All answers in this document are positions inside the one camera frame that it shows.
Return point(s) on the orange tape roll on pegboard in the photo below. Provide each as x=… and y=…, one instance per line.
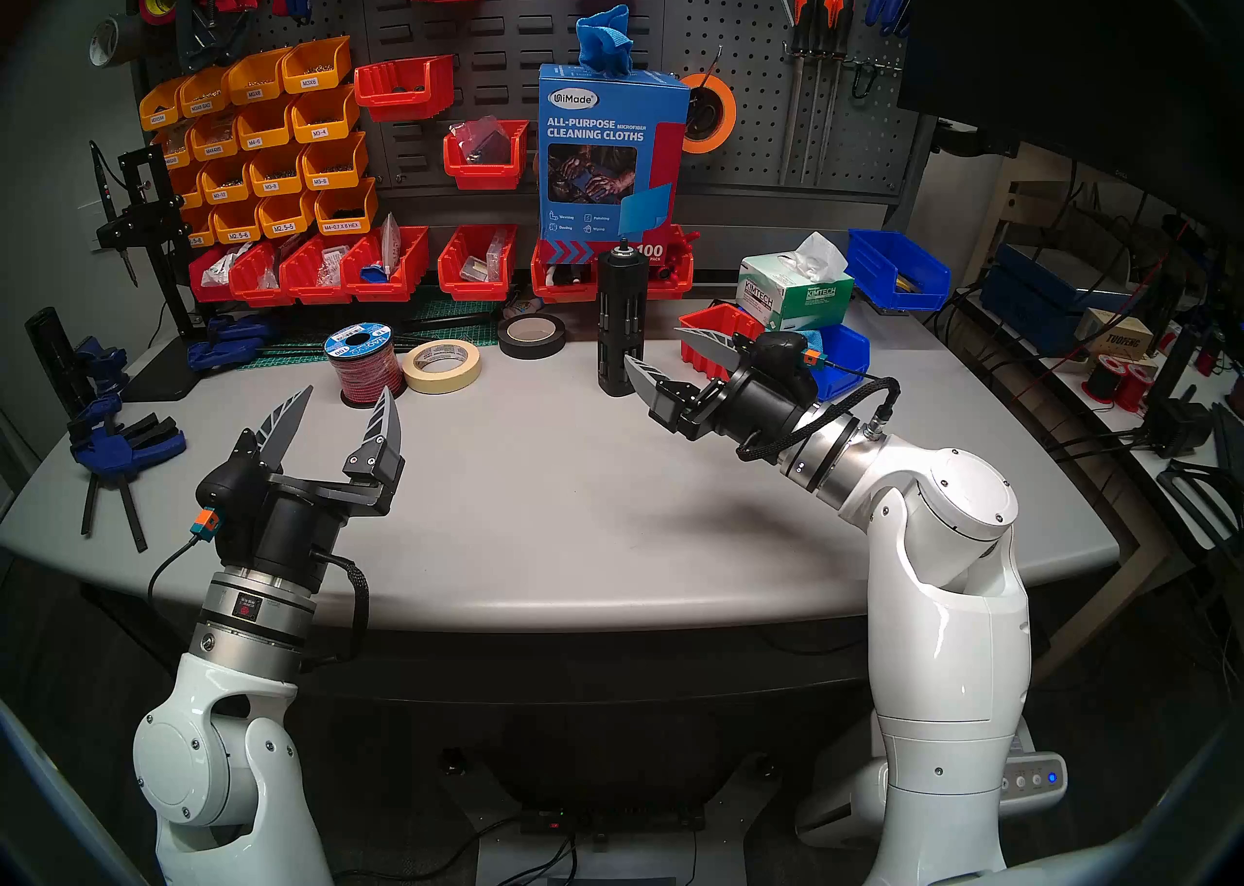
x=727, y=116

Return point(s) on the orange bin labelled 5-6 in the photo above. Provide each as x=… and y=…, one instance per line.
x=199, y=231

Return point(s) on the large blue plastic bin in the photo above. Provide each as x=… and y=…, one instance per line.
x=880, y=262

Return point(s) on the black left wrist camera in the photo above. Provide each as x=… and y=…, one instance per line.
x=224, y=486

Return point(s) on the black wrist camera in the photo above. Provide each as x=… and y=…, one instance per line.
x=782, y=354
x=224, y=486

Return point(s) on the blue microfiber cloth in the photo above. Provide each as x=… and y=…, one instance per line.
x=603, y=43

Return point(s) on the orange bin labelled M3X5X4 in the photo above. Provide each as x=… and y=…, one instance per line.
x=160, y=106

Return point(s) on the blue spring clamp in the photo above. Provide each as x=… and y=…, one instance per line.
x=243, y=328
x=219, y=355

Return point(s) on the beige masking tape roll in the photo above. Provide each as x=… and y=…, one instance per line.
x=447, y=384

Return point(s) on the orange bin labelled M3-12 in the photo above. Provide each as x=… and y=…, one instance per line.
x=225, y=181

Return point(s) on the small blue plastic part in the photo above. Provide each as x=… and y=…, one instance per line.
x=374, y=274

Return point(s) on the orange bin labelled M3X6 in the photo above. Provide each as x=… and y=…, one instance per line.
x=316, y=66

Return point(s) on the orange bin labelled M3X8 BAD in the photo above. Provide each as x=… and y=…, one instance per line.
x=204, y=94

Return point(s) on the orange bin labelled M3-4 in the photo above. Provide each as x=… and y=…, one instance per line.
x=324, y=114

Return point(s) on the tall clear plastic bag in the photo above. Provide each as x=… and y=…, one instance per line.
x=391, y=247

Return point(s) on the clear bag dark parts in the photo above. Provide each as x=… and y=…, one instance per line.
x=483, y=143

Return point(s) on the green white Kimtech box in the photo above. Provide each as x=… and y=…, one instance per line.
x=792, y=306

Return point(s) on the white plastic parts bag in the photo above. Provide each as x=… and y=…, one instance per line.
x=222, y=267

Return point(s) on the black monitor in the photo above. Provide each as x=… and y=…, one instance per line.
x=1050, y=38

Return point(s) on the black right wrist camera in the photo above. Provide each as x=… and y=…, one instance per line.
x=782, y=354

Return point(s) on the white tissue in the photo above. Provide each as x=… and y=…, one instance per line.
x=818, y=257

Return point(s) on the orange bin labelled M3-8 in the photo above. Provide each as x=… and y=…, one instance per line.
x=275, y=173

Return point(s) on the black tape roll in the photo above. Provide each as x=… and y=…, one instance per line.
x=532, y=349

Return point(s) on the dark blue case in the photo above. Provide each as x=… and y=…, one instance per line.
x=1040, y=301

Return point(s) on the dark metal C-clamp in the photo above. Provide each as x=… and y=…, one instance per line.
x=191, y=19

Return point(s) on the small cardboard box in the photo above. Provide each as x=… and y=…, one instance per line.
x=1118, y=340

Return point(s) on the orange bin labelled M4X4X6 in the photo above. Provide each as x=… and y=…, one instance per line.
x=214, y=138

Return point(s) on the orange bin labelled M3-6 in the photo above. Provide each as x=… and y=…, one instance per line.
x=333, y=162

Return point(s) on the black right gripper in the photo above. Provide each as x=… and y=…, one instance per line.
x=758, y=413

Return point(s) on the orange bin labelled M2.5-5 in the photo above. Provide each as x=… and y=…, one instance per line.
x=285, y=215

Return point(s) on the green cutting mat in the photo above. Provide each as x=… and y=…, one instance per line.
x=301, y=360

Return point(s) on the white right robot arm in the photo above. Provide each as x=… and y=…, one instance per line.
x=943, y=602

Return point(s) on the orange bin labelled M4-6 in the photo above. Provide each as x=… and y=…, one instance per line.
x=264, y=126

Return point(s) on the orange bin labelled M3X5X6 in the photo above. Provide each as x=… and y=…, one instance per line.
x=175, y=147

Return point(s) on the orange bin labelled M4-0.7 HEX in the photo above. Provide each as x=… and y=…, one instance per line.
x=345, y=208

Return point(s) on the small blue plastic bin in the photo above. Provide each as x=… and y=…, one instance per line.
x=846, y=364

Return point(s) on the black power strip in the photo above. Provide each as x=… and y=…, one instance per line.
x=622, y=822

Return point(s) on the small printed tape roll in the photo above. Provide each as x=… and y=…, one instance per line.
x=525, y=306

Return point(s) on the dark grey pegboard back panel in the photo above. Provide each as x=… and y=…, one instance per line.
x=739, y=29

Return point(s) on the blue cleaning cloths box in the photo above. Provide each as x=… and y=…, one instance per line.
x=603, y=131

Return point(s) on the orange bin labelled M3-16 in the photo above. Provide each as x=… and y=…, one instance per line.
x=187, y=186

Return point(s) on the grey duct tape roll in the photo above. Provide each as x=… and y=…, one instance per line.
x=131, y=38

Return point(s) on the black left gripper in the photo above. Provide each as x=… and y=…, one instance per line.
x=287, y=539

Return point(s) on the black metal stand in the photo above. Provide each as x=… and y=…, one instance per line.
x=155, y=218

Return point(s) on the orange bin labelled M2.5-6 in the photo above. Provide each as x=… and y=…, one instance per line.
x=236, y=223

